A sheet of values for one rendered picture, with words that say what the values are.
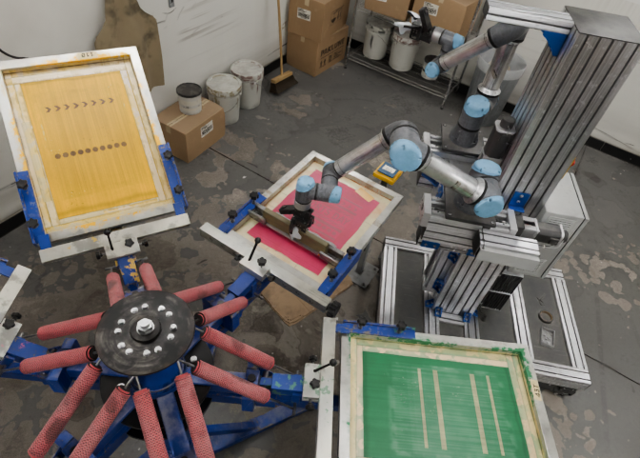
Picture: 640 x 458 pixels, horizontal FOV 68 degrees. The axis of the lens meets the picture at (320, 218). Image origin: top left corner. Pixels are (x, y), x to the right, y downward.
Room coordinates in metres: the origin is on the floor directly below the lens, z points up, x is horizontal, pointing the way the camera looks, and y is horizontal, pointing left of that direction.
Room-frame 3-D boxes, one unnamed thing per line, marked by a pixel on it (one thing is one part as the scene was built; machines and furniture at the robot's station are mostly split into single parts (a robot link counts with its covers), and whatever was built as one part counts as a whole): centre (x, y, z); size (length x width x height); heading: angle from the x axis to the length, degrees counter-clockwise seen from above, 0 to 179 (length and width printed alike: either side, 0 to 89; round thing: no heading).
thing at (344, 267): (1.32, -0.13, 0.97); 0.30 x 0.05 x 0.07; 154
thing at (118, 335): (0.71, 0.48, 0.67); 0.39 x 0.39 x 1.35
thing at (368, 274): (2.11, -0.34, 0.48); 0.22 x 0.22 x 0.96; 64
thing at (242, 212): (1.56, 0.37, 0.97); 0.30 x 0.05 x 0.07; 154
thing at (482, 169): (1.61, -0.66, 1.42); 0.13 x 0.12 x 0.14; 1
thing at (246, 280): (1.15, 0.26, 1.02); 0.17 x 0.06 x 0.05; 154
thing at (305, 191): (1.47, 0.08, 1.31); 0.09 x 0.08 x 0.11; 91
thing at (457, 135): (2.11, -0.67, 1.31); 0.15 x 0.15 x 0.10
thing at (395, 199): (1.66, 0.01, 0.97); 0.79 x 0.58 x 0.04; 154
